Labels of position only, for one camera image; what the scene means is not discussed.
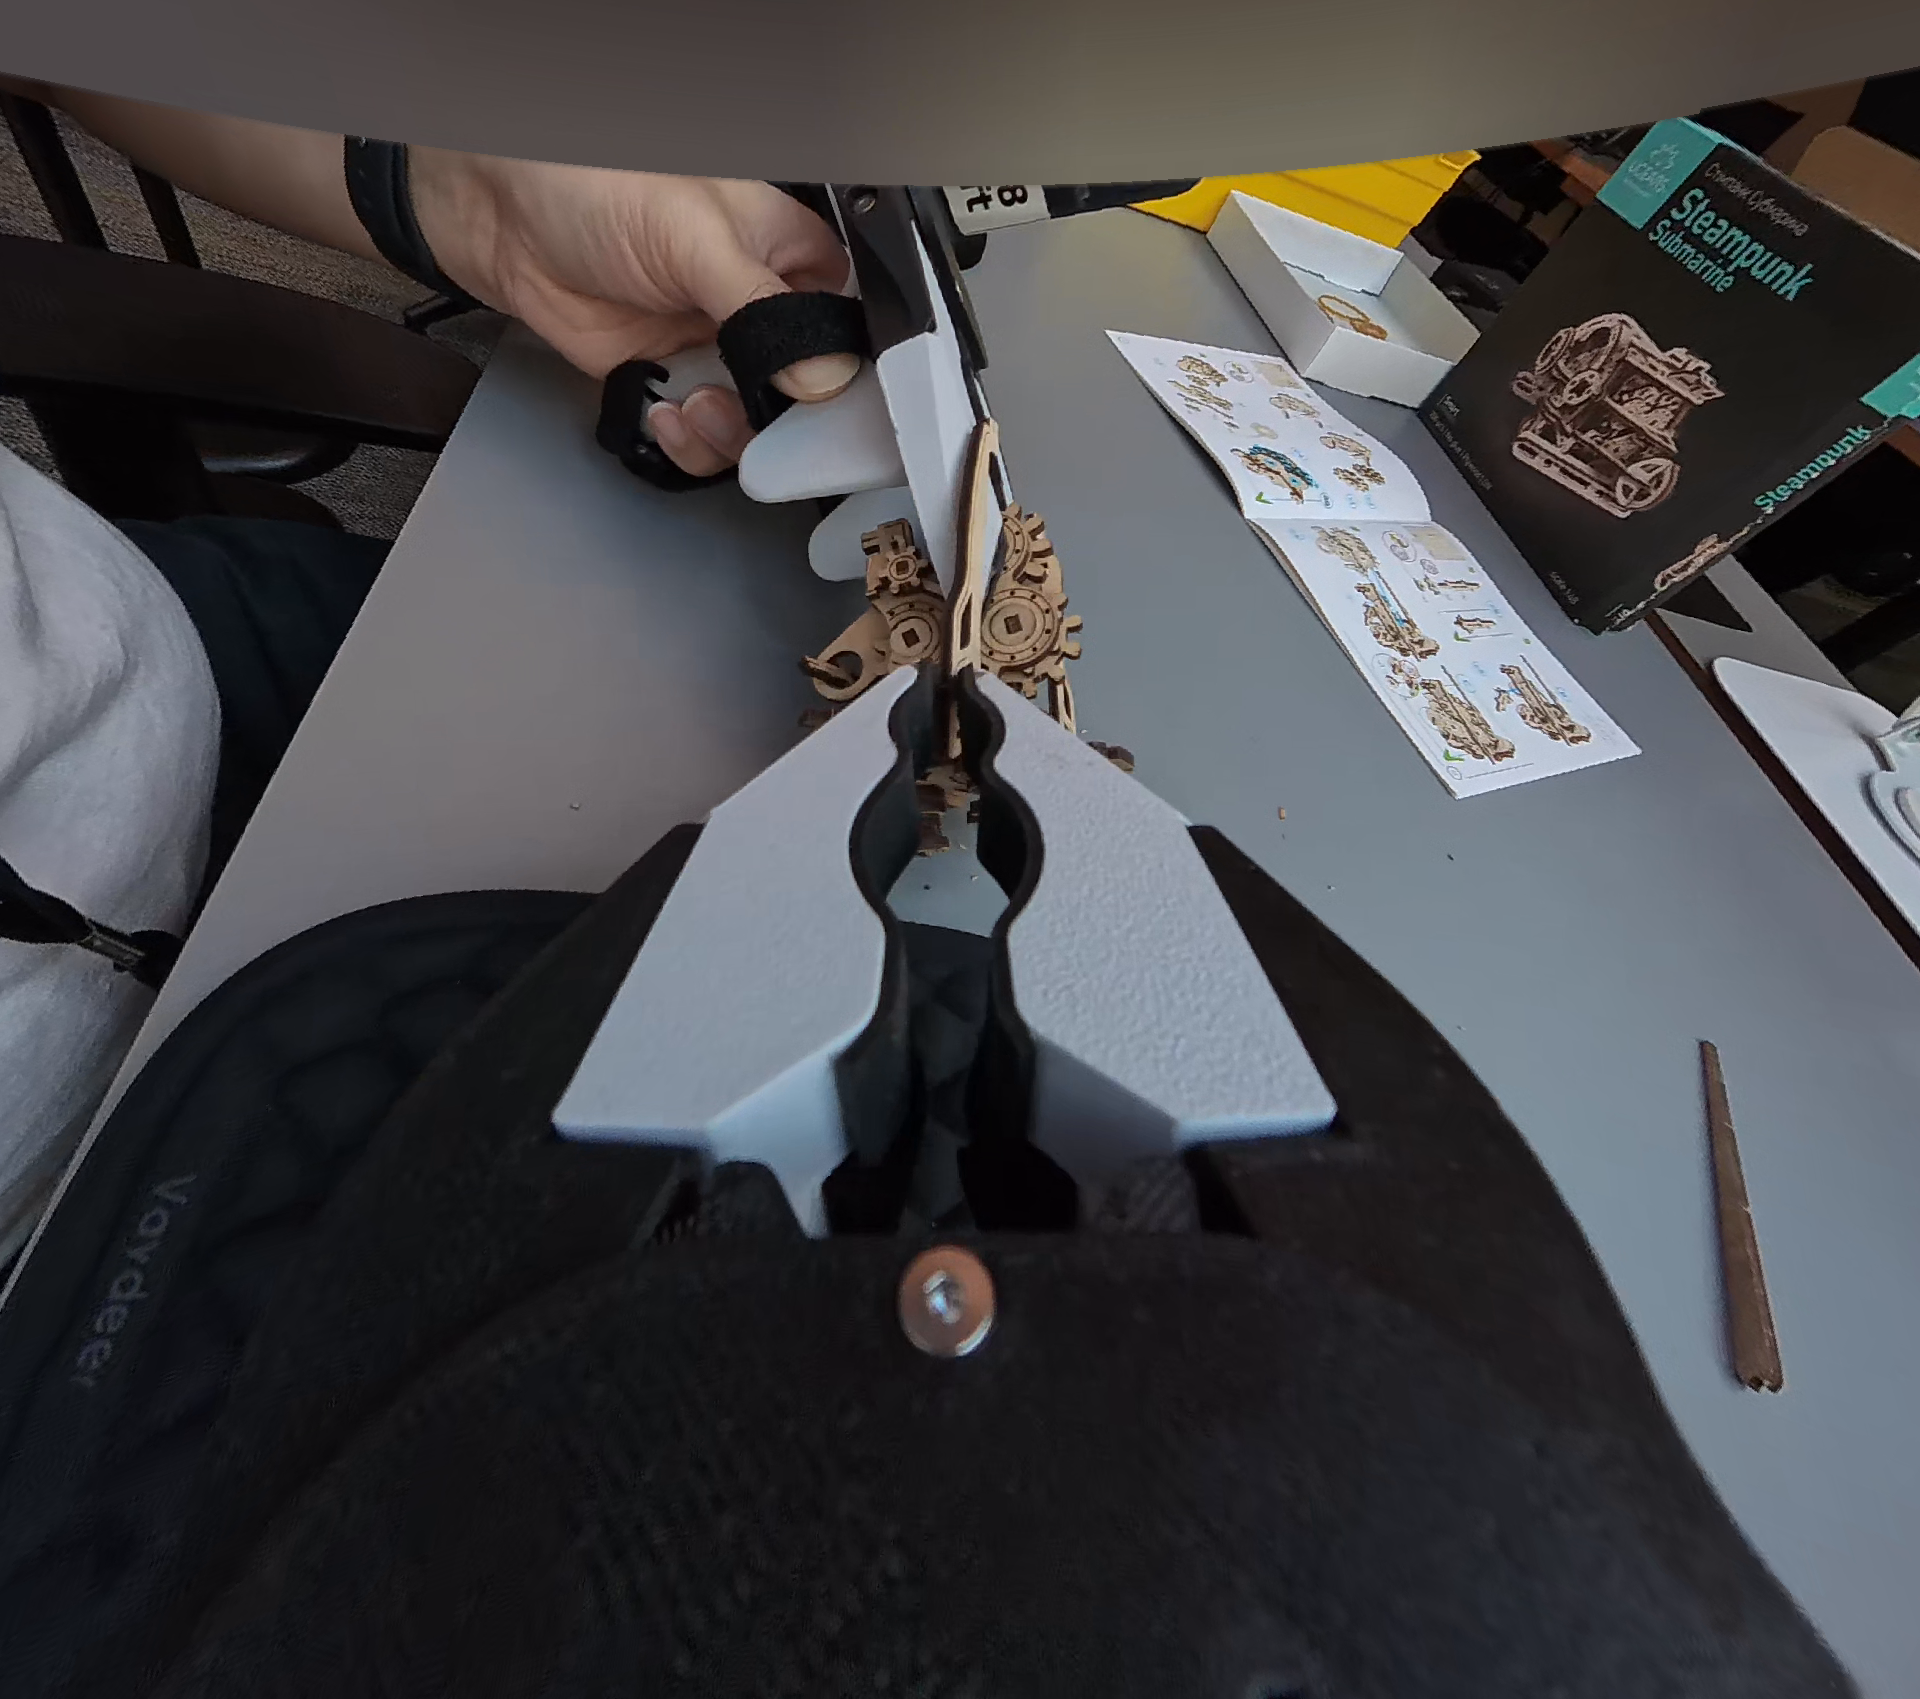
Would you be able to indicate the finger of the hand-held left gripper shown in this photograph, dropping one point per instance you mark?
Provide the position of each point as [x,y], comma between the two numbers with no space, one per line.
[922,439]

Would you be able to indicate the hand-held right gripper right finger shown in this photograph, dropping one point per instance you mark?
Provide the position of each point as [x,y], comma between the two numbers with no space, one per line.
[1171,980]

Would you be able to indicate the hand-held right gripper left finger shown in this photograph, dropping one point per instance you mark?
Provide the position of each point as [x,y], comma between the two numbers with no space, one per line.
[720,980]

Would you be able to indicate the wooden gear model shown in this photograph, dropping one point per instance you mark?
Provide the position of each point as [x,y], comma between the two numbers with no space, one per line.
[1021,621]

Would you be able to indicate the black model kit box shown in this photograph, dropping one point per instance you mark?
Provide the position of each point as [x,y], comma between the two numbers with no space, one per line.
[1651,379]

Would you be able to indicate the person's left hand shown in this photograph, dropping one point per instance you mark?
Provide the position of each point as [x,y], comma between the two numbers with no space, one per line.
[600,259]

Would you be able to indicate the white open cardboard box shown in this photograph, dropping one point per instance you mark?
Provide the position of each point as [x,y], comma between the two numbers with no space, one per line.
[1305,289]

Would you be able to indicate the illustrated instruction booklet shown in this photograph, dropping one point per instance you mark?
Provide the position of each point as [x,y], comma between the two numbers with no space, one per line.
[1351,485]

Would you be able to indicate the yellow storage bin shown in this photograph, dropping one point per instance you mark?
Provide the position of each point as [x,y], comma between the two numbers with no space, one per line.
[1321,193]

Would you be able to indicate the black wristband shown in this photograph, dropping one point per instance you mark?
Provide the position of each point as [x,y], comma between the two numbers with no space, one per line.
[375,215]

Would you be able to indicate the black wrist rest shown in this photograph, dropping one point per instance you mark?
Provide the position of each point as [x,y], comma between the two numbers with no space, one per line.
[224,1130]

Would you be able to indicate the person's dark trousers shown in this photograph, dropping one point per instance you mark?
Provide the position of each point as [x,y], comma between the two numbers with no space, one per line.
[284,651]

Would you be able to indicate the brown wooden stick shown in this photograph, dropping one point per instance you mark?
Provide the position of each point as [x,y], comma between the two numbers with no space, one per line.
[1740,1220]

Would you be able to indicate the operator in grey shirt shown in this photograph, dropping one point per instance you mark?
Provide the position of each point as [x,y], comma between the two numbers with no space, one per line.
[90,711]

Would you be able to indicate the brown cardboard box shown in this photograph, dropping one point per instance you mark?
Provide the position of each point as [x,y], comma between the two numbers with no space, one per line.
[1860,177]

